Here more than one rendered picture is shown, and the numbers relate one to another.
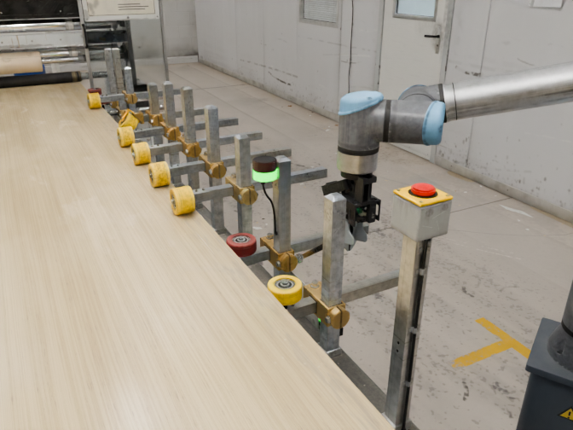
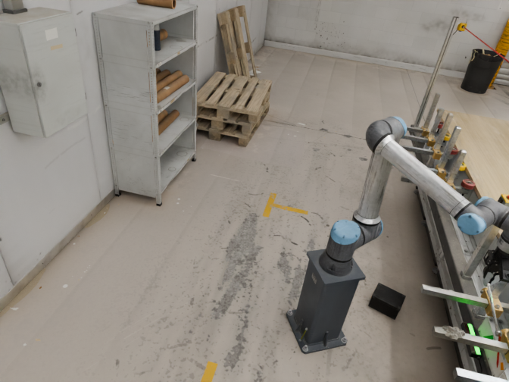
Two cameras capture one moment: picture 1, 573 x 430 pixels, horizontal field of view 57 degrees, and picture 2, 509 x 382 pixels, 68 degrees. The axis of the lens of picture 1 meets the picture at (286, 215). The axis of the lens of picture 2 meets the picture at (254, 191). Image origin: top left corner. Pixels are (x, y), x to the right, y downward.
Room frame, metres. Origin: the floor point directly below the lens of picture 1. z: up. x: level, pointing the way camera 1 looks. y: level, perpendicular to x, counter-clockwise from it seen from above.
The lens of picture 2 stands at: (2.73, -0.28, 2.12)
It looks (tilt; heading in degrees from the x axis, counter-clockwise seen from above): 34 degrees down; 217
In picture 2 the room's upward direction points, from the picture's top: 7 degrees clockwise
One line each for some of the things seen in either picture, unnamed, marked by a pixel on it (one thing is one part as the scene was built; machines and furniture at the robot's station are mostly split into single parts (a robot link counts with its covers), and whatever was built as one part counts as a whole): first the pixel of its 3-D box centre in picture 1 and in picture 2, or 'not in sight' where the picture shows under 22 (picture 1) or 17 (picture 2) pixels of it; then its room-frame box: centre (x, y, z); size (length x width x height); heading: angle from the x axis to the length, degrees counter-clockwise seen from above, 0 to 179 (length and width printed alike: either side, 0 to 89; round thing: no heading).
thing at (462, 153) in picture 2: not in sight; (449, 181); (0.15, -0.57, 0.86); 0.04 x 0.04 x 0.48; 28
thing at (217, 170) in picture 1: (211, 165); not in sight; (1.72, 0.26, 0.95); 0.14 x 0.06 x 0.05; 28
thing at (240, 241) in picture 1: (241, 256); not in sight; (1.25, 0.12, 0.85); 0.08 x 0.08 x 0.11
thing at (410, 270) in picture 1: (406, 337); (483, 245); (0.81, -0.23, 0.93); 0.05 x 0.05 x 0.45; 28
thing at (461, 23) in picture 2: not in sight; (438, 76); (-1.02, -1.15, 1.20); 0.15 x 0.12 x 1.00; 28
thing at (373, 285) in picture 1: (354, 292); (469, 300); (1.12, -0.17, 0.82); 0.44 x 0.03 x 0.04; 118
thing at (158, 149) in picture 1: (203, 142); not in sight; (1.99, 0.33, 0.95); 0.50 x 0.04 x 0.04; 118
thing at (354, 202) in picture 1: (356, 195); (500, 258); (1.10, -0.16, 1.09); 0.09 x 0.08 x 0.12; 28
